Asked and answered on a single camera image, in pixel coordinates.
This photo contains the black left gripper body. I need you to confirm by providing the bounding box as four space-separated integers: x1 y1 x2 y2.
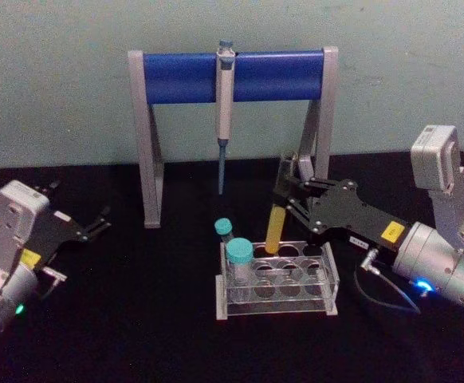
23 209 88 269

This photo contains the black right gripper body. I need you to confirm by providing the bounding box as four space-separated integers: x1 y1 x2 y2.
306 180 411 253

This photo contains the yellow tube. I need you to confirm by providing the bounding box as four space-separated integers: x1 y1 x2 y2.
264 203 288 255

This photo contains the large tube with teal cap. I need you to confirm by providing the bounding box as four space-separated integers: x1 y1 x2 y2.
226 237 254 298

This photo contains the small tube with teal cap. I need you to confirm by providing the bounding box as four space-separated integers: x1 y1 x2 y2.
214 217 236 249

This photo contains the clear acrylic tube rack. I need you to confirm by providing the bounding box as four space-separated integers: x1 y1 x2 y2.
214 240 340 321

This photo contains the grey and blue pipette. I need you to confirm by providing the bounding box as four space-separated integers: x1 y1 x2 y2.
214 38 237 196

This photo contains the black table cloth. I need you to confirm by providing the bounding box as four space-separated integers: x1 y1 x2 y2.
0 150 464 383

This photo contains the grey stand with blue bar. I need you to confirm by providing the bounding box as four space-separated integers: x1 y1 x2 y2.
127 45 340 229

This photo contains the left gripper dark cable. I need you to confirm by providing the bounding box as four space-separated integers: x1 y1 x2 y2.
36 267 69 301

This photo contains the gripper dark cable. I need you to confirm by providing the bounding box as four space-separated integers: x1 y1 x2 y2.
36 267 69 301
353 247 423 317

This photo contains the right gripper dark cable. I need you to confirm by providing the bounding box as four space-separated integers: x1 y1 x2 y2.
353 247 423 317

